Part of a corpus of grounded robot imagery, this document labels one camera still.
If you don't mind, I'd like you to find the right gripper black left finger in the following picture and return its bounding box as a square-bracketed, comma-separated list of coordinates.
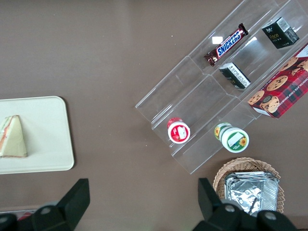
[31, 178, 91, 231]

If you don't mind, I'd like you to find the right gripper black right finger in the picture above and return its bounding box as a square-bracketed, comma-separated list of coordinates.
[192, 178, 259, 231]

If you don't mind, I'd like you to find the triangle sandwich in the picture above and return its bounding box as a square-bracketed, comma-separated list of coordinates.
[0, 115, 29, 159]

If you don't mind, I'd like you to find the light wicker basket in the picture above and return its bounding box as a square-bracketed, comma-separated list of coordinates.
[213, 157, 284, 215]

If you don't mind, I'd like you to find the beige plastic tray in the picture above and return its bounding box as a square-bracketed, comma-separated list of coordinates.
[0, 95, 75, 175]

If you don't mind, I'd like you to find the aluminium foil container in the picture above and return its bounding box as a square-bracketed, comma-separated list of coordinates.
[224, 171, 280, 217]

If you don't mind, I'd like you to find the green lid cup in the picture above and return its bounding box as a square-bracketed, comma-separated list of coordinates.
[214, 122, 250, 154]

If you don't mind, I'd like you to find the red lid cup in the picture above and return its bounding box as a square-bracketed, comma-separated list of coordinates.
[167, 117, 192, 144]

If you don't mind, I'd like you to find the clear acrylic stepped shelf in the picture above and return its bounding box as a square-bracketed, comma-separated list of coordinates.
[134, 0, 308, 175]

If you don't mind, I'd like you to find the red tartan cookie box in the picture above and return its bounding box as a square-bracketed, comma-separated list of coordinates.
[247, 43, 308, 119]

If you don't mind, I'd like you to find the black box white label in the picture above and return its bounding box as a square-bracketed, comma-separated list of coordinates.
[218, 62, 251, 90]

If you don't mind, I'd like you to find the Snickers bar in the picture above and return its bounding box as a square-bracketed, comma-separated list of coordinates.
[204, 23, 249, 67]

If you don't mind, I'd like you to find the black box Face print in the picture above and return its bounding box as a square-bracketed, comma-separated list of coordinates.
[261, 16, 300, 50]

